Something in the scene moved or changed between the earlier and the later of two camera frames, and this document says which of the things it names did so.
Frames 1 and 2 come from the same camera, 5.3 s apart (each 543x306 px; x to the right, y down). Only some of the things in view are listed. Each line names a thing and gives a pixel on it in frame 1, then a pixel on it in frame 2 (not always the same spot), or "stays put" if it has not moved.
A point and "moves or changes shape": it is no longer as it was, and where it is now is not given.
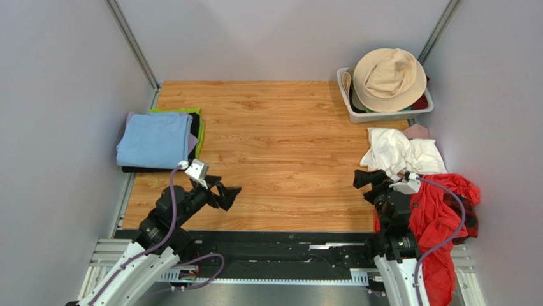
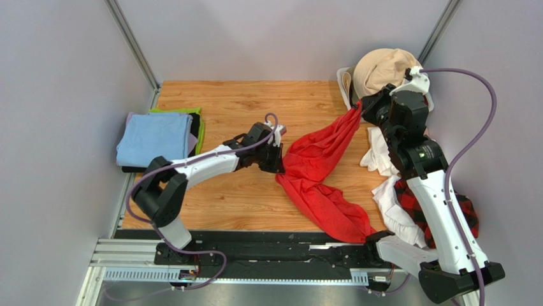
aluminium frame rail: [106, 255] stays put
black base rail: [250, 251] stays put
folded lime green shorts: [201, 134] stays put
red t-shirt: [434, 223] moves or changes shape
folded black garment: [195, 131] stays put
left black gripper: [227, 194] -> [276, 166]
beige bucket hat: [389, 80] stays put
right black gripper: [377, 186] -> [369, 107]
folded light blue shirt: [159, 140] stays put
